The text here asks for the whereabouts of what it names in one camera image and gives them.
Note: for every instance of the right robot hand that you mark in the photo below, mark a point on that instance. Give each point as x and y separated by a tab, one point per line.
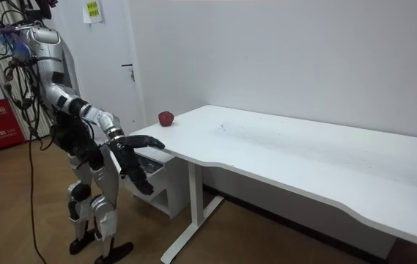
128	157

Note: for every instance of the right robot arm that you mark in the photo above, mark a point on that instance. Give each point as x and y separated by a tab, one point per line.
55	78

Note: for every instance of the robot legs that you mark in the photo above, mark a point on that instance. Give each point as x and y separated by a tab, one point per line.
102	180

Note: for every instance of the white drawer cabinet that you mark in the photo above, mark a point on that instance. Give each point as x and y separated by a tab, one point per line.
171	183

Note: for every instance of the red apple soft toy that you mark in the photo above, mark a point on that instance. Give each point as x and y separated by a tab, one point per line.
166	119

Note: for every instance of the robot body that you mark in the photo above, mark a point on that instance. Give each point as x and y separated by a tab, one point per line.
72	137

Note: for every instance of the white door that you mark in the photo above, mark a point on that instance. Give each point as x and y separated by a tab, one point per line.
102	73

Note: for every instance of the paper notice with yellow label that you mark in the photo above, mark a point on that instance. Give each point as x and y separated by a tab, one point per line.
92	11

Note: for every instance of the white desk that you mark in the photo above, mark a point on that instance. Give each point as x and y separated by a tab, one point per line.
303	157

